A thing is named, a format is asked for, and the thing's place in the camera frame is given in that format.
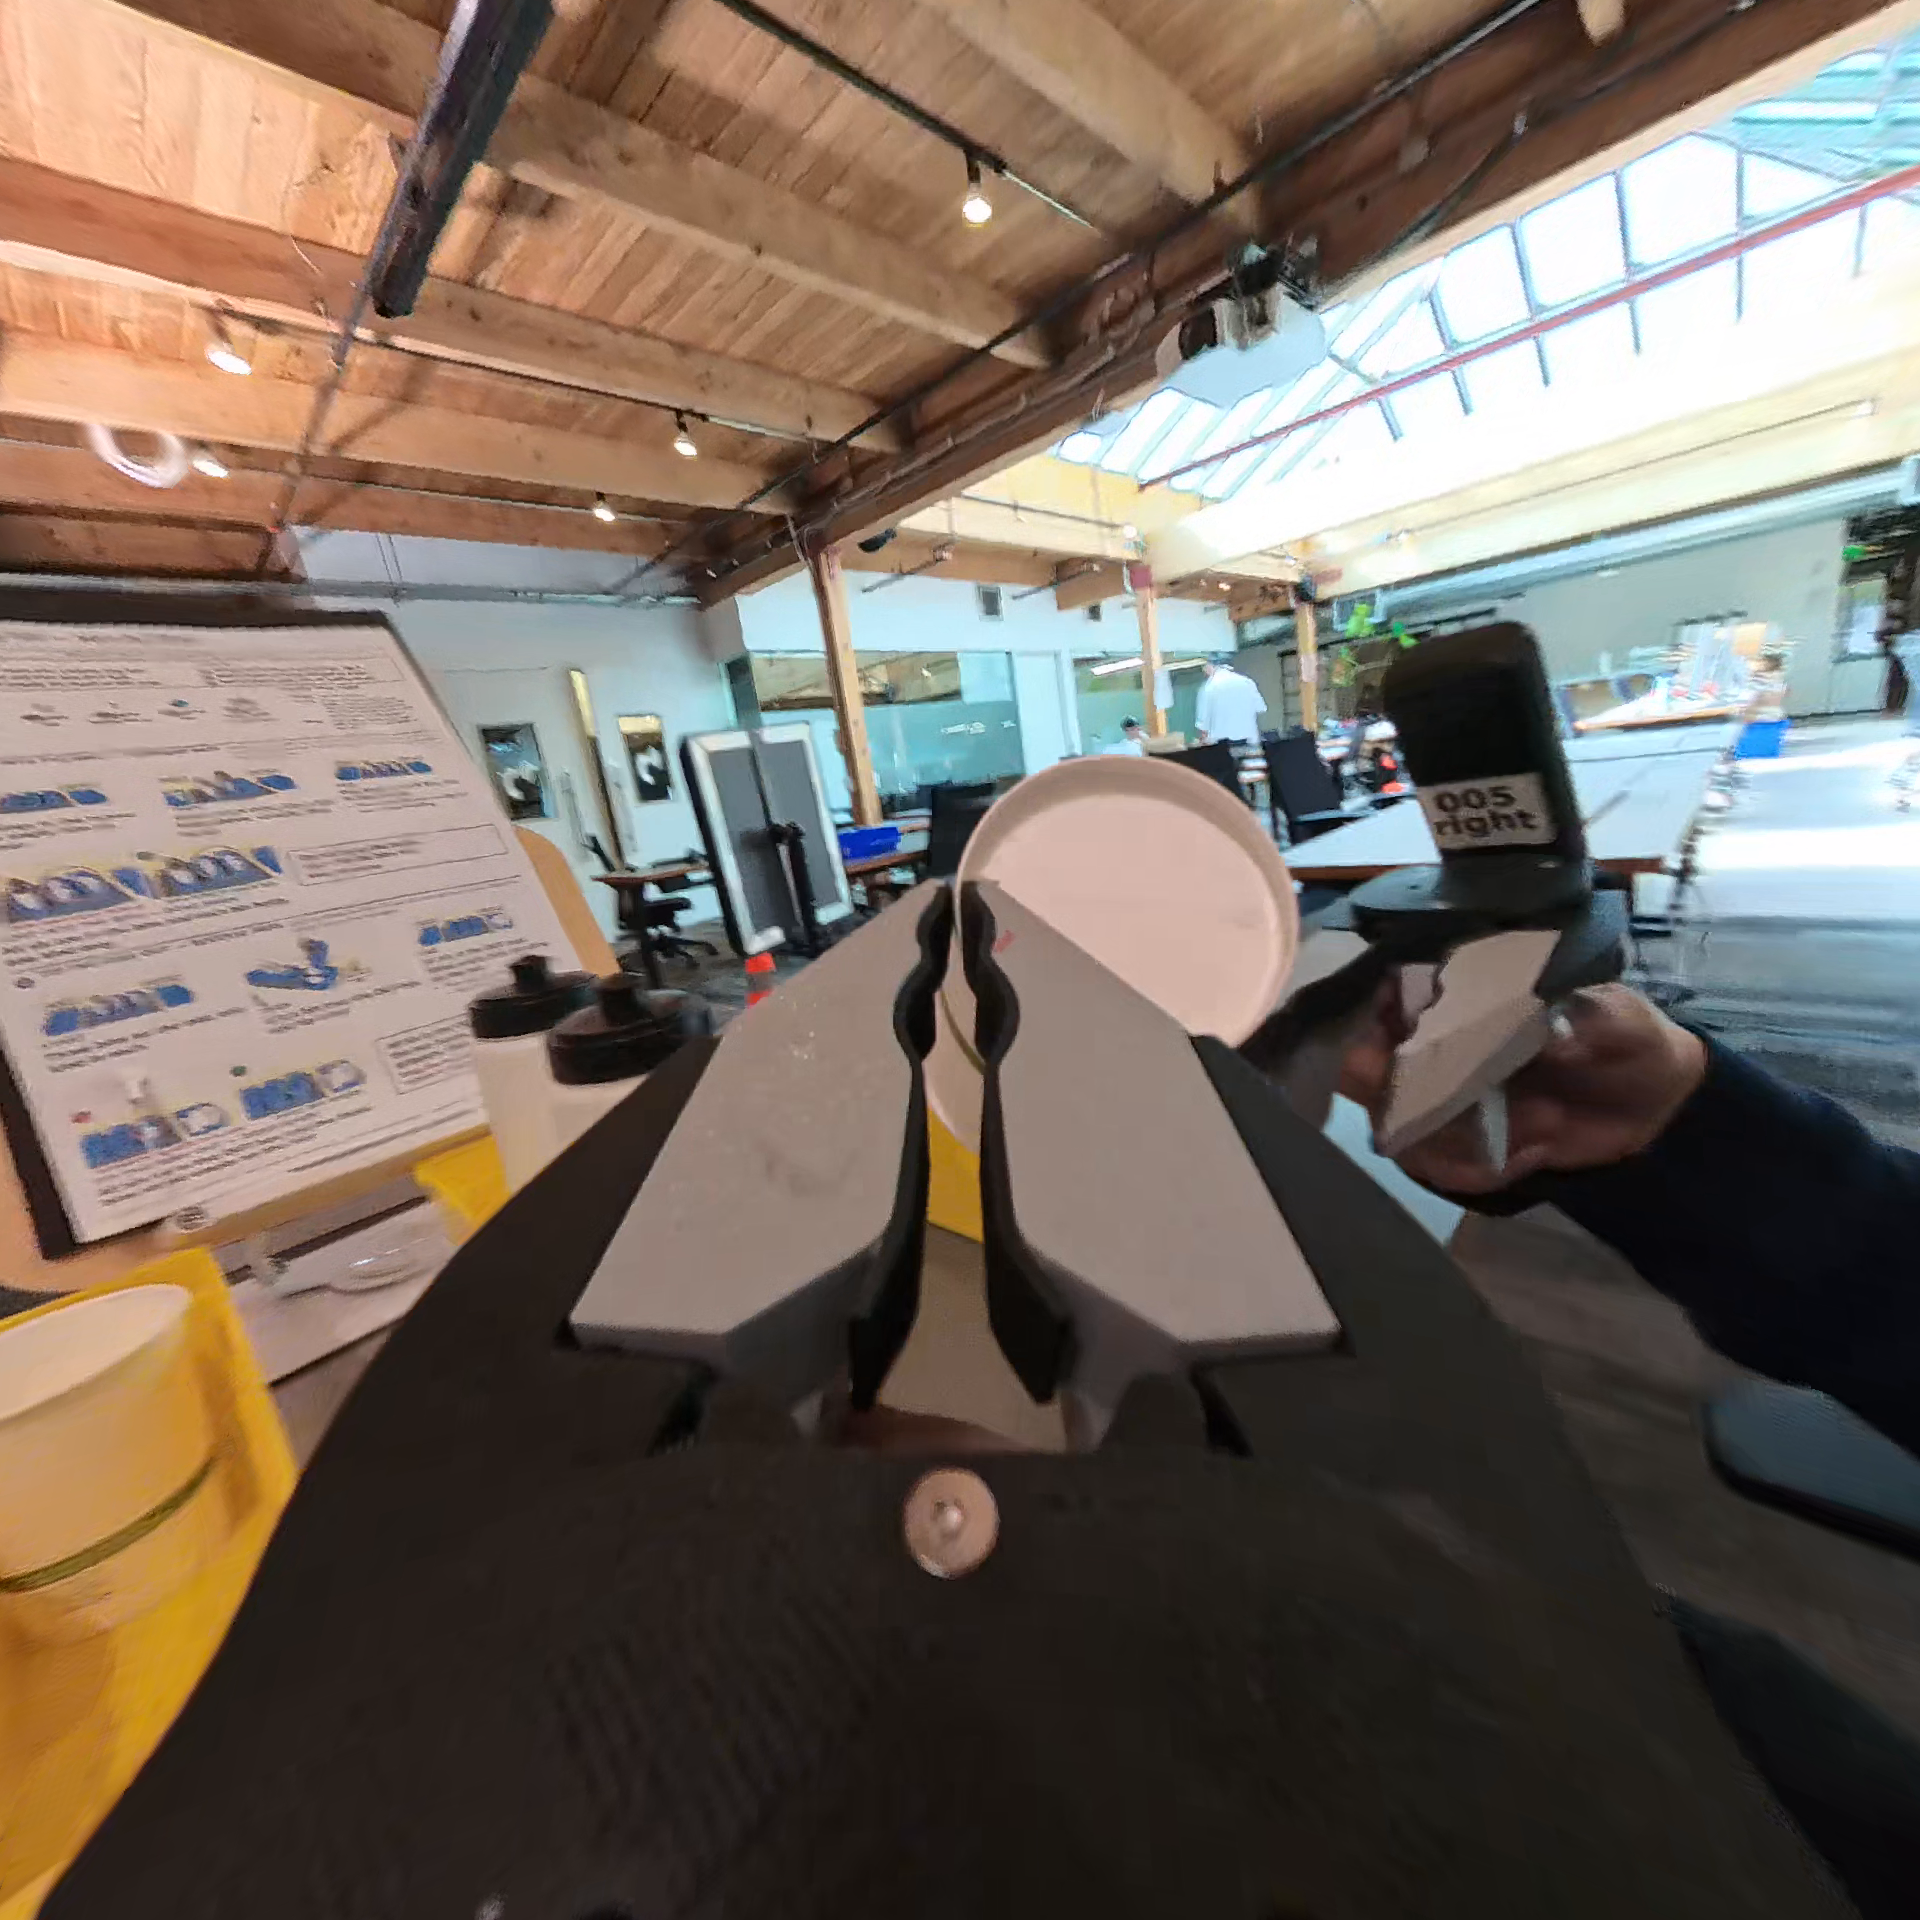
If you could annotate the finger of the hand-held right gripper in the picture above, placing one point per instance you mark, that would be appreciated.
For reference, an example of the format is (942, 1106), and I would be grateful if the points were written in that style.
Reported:
(1329, 967)
(1464, 1036)

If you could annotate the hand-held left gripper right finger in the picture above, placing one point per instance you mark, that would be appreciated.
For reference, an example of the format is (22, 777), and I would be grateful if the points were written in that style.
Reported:
(1154, 1185)

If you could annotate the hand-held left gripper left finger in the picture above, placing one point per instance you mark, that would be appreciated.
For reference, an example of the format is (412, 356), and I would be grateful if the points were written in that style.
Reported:
(763, 1172)

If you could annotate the white green-striped paper cup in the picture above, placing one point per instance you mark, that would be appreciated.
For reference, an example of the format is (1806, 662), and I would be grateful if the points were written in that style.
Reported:
(1140, 901)
(90, 1395)

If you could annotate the yellow plastic bin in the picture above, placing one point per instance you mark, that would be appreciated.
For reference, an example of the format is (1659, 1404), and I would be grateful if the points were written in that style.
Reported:
(240, 1349)

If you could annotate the person's right forearm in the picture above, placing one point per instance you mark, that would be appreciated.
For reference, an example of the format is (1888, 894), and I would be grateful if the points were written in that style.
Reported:
(1786, 1244)

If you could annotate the person's right hand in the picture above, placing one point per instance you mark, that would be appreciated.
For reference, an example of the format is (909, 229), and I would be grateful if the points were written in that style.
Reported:
(1604, 1090)

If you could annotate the long wooden table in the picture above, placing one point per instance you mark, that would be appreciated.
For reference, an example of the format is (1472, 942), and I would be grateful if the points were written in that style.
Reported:
(1635, 796)

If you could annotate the black office chair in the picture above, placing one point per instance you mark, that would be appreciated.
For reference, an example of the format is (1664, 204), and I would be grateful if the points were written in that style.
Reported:
(660, 901)
(1306, 781)

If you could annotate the translucent bottle with black cap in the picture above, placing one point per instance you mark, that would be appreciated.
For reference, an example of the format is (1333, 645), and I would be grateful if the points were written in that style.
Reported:
(622, 1036)
(517, 1090)

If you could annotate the blue plastic bin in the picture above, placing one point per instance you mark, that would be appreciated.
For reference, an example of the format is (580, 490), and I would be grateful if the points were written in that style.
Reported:
(1762, 740)
(866, 841)

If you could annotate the grey rolling display board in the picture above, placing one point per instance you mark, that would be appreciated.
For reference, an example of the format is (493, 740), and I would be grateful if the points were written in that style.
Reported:
(763, 841)

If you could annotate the red ceiling pipe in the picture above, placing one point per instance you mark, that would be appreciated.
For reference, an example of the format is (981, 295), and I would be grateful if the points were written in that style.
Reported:
(1499, 327)

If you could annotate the clear plastic lid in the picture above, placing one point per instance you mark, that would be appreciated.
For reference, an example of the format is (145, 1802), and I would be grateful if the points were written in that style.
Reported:
(368, 1267)

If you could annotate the ceiling projector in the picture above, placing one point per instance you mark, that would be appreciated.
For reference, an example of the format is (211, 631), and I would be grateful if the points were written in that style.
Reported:
(1230, 327)

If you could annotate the black chair armrest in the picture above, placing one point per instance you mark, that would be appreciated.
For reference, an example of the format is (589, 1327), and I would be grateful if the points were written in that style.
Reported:
(1816, 1463)

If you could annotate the printed instruction board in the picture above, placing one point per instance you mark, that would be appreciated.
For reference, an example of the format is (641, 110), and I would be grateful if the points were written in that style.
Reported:
(224, 901)

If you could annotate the wooden support post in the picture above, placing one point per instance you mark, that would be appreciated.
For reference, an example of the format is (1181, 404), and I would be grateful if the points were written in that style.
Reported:
(1147, 662)
(838, 692)

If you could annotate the framed wall picture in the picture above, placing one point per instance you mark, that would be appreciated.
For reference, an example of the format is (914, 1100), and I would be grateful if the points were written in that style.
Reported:
(645, 755)
(517, 769)

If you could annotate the black ceiling rail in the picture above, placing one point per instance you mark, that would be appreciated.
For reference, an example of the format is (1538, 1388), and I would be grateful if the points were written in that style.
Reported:
(451, 150)

